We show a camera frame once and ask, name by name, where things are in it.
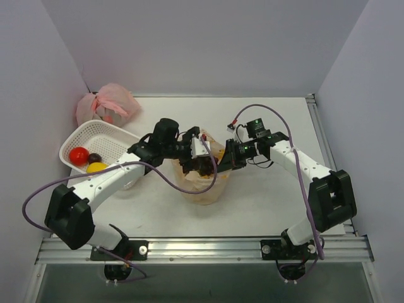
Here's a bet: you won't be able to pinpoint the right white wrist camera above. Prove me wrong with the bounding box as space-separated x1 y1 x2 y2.
227 123 236 133

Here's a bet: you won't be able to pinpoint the red fake tomato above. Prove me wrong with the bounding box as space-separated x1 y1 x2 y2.
69 146 89 167

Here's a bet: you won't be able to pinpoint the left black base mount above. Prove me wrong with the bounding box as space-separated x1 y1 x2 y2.
90 240 149 284

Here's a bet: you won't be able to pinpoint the aluminium front rail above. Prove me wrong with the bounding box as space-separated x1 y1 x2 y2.
36 236 374 264

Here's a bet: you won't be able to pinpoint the pink plastic bag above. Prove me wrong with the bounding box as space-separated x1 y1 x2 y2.
75 83 141 127

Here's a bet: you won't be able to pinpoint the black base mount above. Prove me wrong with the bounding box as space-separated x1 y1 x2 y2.
260 239 318 284
90 240 149 284

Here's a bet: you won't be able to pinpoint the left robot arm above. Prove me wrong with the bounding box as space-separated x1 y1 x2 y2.
45 118 217 259

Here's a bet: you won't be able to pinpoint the white perforated plastic basket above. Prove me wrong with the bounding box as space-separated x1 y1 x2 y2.
59 120 140 174

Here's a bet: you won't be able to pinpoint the yellow fake lemon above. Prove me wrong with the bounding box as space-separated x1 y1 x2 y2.
86 162 108 174

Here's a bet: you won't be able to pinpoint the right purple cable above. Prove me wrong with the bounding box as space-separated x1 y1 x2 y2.
232 104 326 282

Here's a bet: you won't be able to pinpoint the aluminium right rail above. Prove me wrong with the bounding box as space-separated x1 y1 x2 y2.
306 93 359 237

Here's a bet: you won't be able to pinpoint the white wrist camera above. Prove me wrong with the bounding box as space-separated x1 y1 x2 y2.
191 134 210 159
227 123 236 133

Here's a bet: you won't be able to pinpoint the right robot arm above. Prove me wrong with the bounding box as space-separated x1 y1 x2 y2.
217 118 357 258

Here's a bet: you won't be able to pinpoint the purple cable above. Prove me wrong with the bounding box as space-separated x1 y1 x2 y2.
232 104 326 282
21 138 218 282

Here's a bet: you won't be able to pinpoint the banana print plastic bag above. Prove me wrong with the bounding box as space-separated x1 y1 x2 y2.
171 129 231 205

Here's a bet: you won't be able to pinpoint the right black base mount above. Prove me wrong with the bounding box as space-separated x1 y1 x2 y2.
260 239 318 284

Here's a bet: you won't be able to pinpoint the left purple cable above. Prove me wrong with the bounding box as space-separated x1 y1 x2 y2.
21 138 218 282

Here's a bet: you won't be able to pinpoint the dark fake plum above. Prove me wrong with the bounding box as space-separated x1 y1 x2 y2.
87 153 102 164

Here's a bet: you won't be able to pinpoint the aluminium rail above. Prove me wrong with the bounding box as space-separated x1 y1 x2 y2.
36 236 374 264
306 93 359 237

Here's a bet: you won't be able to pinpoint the dark purple fake grapes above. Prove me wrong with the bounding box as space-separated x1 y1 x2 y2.
190 157 214 177

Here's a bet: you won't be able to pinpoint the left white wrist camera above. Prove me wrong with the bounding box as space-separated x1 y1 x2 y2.
191 134 210 159

